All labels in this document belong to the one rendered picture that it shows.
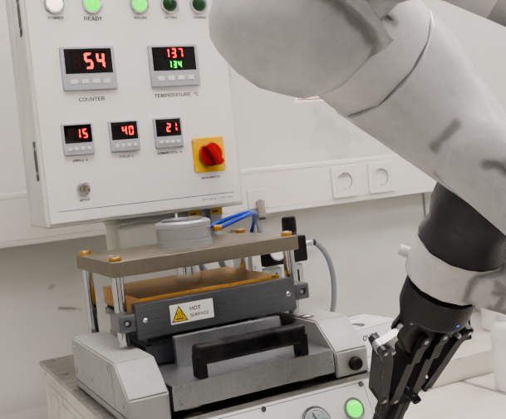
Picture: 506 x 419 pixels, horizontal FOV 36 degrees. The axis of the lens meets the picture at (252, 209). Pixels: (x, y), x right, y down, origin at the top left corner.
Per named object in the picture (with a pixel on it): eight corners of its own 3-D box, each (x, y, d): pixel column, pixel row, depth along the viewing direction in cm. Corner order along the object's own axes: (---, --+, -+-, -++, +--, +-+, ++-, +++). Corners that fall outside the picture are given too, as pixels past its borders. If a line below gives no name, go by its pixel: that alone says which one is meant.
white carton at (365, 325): (283, 370, 157) (279, 334, 156) (364, 346, 170) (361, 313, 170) (322, 380, 147) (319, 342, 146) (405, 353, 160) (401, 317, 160)
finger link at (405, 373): (434, 337, 81) (424, 339, 80) (401, 408, 87) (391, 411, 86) (413, 311, 83) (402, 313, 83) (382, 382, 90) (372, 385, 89)
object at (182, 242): (72, 311, 118) (62, 227, 117) (252, 280, 132) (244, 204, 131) (119, 334, 96) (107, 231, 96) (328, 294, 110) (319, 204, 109)
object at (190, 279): (105, 313, 113) (98, 249, 113) (239, 289, 123) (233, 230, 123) (143, 329, 98) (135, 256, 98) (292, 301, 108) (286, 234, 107)
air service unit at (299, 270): (241, 309, 131) (232, 223, 130) (313, 295, 138) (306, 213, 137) (254, 313, 126) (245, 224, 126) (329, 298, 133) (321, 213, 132)
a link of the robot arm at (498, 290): (400, 219, 77) (385, 262, 80) (478, 303, 68) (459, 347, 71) (493, 205, 83) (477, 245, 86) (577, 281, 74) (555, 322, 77)
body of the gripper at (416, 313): (454, 253, 83) (428, 316, 89) (390, 265, 80) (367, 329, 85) (498, 299, 78) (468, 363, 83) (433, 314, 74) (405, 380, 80)
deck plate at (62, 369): (39, 365, 127) (38, 360, 127) (230, 327, 142) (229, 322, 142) (122, 441, 86) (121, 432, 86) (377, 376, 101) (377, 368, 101)
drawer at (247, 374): (104, 370, 115) (98, 318, 114) (236, 342, 125) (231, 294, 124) (174, 419, 88) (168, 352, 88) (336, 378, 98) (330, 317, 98)
